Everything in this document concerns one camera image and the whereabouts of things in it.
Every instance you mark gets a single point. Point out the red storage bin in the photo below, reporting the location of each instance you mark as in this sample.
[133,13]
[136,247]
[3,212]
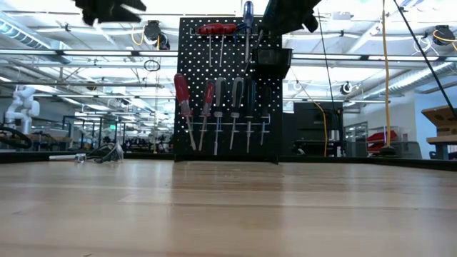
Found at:
[382,137]

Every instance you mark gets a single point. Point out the black metal pegboard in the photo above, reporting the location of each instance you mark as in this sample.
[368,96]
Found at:
[193,64]

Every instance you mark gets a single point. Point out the black cabinet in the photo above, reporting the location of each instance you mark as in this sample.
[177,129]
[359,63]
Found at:
[310,121]

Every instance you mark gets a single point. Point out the cardboard box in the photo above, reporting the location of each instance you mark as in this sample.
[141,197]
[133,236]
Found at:
[441,119]

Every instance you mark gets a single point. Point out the black round puck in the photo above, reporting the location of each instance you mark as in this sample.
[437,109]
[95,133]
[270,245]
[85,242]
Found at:
[387,150]

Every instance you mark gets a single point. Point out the black pegboard bin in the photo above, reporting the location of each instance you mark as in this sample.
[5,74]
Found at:
[271,62]

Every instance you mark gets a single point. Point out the glass cabinet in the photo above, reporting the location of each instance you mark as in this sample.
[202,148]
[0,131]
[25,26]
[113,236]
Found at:
[355,139]

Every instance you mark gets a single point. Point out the wooden side table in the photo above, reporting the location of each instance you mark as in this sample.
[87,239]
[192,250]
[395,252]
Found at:
[442,140]

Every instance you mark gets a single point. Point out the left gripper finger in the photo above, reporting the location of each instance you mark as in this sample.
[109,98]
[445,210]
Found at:
[128,17]
[134,5]

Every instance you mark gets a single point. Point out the thin black pole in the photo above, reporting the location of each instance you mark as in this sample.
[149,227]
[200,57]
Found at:
[425,57]

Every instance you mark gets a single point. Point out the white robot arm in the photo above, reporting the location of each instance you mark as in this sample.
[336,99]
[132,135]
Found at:
[25,107]

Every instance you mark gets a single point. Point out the black aluminium table frame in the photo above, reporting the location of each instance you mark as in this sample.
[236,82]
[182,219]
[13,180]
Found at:
[143,155]

